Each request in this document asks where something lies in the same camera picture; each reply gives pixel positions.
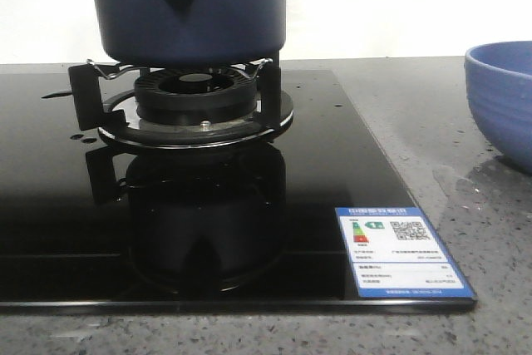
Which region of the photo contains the dark blue pot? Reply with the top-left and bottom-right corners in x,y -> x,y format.
94,0 -> 286,67

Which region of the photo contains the round burner base ring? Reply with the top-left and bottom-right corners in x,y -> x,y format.
96,89 -> 296,150

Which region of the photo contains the blue energy label sticker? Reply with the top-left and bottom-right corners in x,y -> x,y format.
336,207 -> 474,299

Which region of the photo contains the light blue ribbed bowl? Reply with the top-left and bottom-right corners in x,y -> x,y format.
464,41 -> 531,172

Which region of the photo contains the black glass gas cooktop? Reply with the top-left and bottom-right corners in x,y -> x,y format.
1,70 -> 476,313

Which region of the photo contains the black gas burner head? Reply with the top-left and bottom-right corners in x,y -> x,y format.
134,70 -> 257,126

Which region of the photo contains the black pot support grate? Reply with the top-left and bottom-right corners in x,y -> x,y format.
68,58 -> 283,131

